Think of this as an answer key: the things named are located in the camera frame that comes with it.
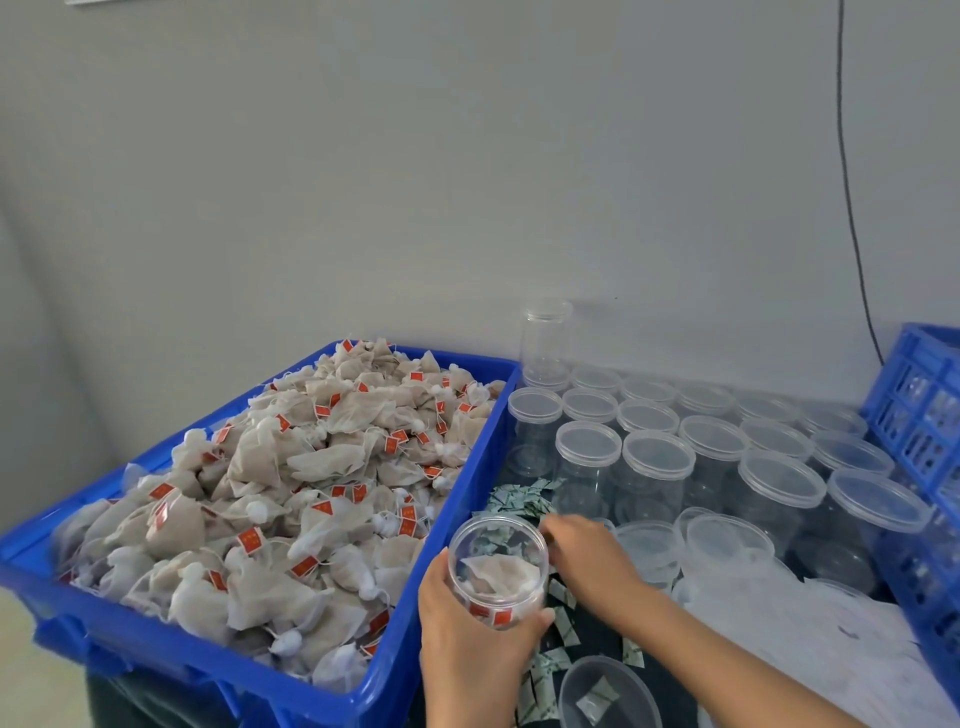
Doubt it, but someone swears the person's right hand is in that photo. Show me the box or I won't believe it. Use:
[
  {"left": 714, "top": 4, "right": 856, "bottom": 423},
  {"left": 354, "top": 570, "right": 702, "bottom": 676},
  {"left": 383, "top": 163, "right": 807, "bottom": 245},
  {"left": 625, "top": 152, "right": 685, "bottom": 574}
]
[{"left": 537, "top": 513, "right": 665, "bottom": 635}]

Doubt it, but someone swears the person's left hand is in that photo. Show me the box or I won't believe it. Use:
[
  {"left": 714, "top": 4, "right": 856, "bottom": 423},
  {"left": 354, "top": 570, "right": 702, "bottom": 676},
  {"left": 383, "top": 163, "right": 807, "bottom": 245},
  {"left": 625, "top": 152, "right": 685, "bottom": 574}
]
[{"left": 417, "top": 547, "right": 558, "bottom": 728}]

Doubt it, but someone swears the white mesh tea bag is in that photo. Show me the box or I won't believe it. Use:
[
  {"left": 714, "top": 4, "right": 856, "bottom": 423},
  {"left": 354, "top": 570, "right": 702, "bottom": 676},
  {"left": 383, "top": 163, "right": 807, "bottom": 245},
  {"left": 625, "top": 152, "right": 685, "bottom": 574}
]
[{"left": 462, "top": 552, "right": 543, "bottom": 605}]

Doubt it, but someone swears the clear jar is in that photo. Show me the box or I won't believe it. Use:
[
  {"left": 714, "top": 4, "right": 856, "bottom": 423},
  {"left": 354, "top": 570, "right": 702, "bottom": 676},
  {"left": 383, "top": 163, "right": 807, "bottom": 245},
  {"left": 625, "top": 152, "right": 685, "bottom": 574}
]
[{"left": 447, "top": 513, "right": 552, "bottom": 630}]

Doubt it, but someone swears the pile of green desiccant packets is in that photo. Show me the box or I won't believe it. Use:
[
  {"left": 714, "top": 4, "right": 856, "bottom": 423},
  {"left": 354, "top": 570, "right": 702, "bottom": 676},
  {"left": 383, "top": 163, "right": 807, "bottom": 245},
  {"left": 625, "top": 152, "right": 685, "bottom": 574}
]
[{"left": 483, "top": 477, "right": 650, "bottom": 725}]

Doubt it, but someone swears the group of lidded jars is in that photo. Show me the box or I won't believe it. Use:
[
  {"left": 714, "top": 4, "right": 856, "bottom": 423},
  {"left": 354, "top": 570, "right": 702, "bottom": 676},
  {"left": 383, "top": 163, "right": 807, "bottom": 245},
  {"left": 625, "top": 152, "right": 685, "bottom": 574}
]
[{"left": 502, "top": 300, "right": 936, "bottom": 597}]

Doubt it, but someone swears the pile of white label papers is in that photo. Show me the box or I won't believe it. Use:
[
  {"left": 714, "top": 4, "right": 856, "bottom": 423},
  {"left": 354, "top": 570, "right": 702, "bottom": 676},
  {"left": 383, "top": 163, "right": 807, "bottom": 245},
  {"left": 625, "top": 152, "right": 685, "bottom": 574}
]
[{"left": 660, "top": 537, "right": 960, "bottom": 728}]

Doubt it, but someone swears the pile of tea bags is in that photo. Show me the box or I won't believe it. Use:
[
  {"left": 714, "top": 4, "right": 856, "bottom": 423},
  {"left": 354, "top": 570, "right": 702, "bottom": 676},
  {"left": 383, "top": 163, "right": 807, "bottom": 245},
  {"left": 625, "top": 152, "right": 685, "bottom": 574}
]
[{"left": 52, "top": 337, "right": 509, "bottom": 695}]

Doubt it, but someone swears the blue slatted crate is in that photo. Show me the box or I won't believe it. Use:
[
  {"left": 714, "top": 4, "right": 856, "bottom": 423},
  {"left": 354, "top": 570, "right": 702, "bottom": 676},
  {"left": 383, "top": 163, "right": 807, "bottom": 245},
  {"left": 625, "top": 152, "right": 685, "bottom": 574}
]
[{"left": 873, "top": 322, "right": 960, "bottom": 707}]

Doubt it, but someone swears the person's right forearm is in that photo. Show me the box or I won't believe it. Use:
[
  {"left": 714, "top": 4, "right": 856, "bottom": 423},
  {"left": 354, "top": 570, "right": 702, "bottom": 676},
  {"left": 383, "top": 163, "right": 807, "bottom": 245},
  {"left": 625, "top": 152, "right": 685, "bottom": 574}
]
[{"left": 615, "top": 592, "right": 867, "bottom": 728}]

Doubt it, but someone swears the blue plastic tray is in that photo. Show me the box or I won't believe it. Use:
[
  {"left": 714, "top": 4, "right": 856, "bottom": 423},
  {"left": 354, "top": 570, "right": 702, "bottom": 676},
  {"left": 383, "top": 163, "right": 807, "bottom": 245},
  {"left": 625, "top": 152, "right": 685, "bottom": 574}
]
[{"left": 0, "top": 342, "right": 525, "bottom": 728}]

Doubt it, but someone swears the black cable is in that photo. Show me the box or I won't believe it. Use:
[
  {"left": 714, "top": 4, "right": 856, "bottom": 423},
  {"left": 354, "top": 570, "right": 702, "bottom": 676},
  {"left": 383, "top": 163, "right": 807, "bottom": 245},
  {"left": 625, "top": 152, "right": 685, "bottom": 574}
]
[{"left": 834, "top": 0, "right": 888, "bottom": 368}]

